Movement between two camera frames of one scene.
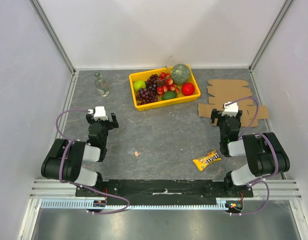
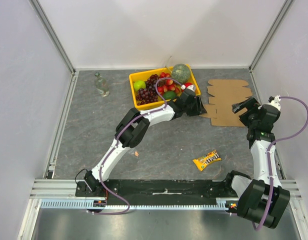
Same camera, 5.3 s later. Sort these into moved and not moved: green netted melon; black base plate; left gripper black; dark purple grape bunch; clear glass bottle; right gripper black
Moved: left gripper black; right gripper black
Not moved: black base plate; clear glass bottle; green netted melon; dark purple grape bunch
